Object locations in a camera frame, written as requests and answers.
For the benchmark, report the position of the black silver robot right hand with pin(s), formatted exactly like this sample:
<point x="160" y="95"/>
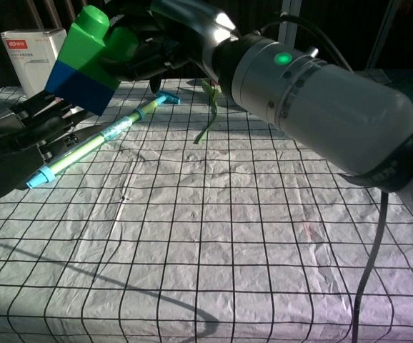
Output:
<point x="188" y="32"/>

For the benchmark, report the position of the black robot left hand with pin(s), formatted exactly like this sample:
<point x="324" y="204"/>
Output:
<point x="10" y="153"/>

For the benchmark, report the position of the green and blue toy block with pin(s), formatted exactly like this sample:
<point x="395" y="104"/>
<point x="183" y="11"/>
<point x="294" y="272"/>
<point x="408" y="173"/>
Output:
<point x="88" y="50"/>

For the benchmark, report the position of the silver white robot right arm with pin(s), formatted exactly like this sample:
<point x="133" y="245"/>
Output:
<point x="335" y="107"/>

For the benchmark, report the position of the red artificial tulip flower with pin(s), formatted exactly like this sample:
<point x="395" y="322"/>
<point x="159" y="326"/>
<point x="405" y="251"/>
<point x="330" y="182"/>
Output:
<point x="213" y="107"/>

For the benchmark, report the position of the white product carton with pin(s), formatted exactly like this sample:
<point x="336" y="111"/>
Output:
<point x="31" y="64"/>

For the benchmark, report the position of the green blue water pump toy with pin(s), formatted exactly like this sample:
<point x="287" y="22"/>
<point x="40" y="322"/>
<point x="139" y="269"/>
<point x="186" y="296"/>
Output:
<point x="120" y="125"/>

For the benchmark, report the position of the white black grid tablecloth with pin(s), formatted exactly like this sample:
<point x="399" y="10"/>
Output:
<point x="206" y="250"/>

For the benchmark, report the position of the grey window frame post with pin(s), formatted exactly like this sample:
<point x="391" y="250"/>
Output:
<point x="381" y="35"/>
<point x="289" y="21"/>

